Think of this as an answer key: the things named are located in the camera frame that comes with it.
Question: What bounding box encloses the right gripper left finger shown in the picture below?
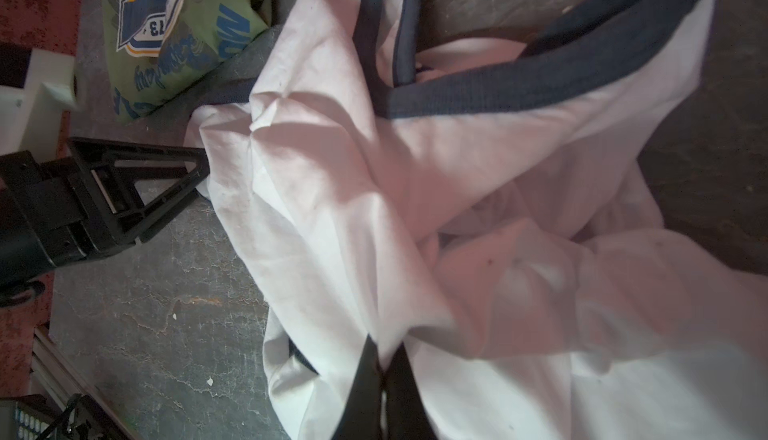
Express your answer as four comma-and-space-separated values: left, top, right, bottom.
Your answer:
331, 336, 383, 440

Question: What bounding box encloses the aluminium front rail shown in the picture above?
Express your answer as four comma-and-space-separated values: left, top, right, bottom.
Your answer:
31, 327, 141, 439

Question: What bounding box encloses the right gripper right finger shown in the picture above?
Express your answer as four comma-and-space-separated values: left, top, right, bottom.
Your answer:
383, 344, 437, 440

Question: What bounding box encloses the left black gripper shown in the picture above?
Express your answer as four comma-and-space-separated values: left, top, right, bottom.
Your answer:
1, 137, 210, 287

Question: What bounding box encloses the olive green tank top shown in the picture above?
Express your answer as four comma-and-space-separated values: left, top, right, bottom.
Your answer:
102, 0, 272, 122

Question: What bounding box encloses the white grey-trimmed tank top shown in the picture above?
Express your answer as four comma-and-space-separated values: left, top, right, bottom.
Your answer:
187, 0, 767, 439

